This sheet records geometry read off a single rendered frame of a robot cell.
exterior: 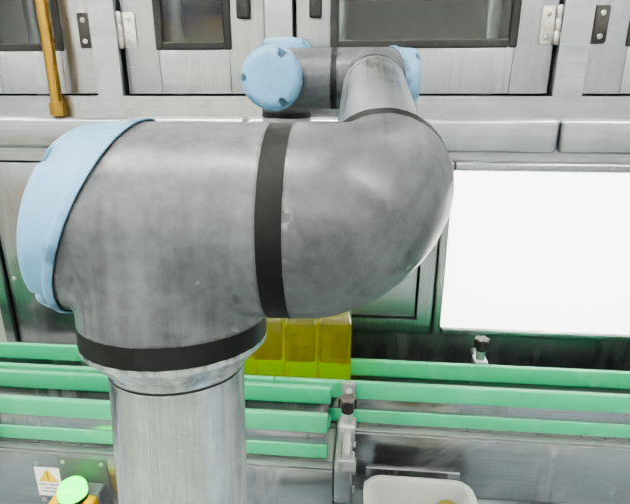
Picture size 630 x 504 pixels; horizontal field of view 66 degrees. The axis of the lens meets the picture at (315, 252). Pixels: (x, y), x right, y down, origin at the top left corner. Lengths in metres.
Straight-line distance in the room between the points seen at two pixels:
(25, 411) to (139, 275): 0.72
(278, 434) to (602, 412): 0.54
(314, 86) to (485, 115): 0.40
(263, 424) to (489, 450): 0.39
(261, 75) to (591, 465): 0.81
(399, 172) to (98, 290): 0.17
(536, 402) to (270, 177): 0.75
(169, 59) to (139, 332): 0.78
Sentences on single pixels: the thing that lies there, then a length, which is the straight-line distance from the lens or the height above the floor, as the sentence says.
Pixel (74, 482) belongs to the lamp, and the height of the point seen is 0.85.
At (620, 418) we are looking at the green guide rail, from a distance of 1.00.
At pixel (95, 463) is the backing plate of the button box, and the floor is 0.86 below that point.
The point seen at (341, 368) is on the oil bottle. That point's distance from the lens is 0.87.
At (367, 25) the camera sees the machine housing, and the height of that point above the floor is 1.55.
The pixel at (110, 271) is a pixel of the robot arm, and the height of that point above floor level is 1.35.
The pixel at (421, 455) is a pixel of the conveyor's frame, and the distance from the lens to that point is 0.93.
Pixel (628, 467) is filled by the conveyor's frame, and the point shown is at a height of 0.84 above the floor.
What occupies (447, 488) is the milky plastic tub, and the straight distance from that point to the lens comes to 0.89.
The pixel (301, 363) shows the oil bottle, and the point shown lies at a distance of 0.87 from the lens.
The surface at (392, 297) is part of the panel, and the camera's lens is 0.98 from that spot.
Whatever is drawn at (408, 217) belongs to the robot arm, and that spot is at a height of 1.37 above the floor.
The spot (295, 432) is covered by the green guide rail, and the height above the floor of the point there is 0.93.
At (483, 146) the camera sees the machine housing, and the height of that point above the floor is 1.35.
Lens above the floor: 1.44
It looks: 18 degrees down
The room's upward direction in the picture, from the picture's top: straight up
